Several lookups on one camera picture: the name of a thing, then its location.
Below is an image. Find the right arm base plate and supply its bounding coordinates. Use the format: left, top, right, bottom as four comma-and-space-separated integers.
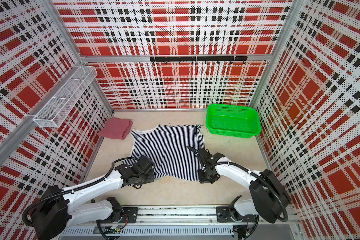
216, 206, 257, 223

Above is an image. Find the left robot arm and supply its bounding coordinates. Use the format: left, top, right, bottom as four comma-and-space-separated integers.
22, 156, 156, 240

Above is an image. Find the aluminium front rail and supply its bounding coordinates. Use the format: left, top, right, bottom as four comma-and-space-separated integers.
52, 204, 301, 226

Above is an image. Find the black hook rail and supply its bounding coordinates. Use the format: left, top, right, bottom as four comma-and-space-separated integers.
150, 56, 248, 64

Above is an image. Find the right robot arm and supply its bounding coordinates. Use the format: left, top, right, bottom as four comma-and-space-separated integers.
187, 146, 291, 224

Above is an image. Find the green plastic basket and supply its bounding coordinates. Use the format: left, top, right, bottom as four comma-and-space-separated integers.
206, 104, 262, 139

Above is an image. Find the maroon tank top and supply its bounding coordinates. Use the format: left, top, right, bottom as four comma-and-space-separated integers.
98, 117, 133, 140

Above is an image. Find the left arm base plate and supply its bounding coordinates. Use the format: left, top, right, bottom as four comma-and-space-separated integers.
99, 207, 138, 224

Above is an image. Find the striped tank top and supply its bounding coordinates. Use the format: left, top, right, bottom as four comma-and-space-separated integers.
131, 124, 205, 181

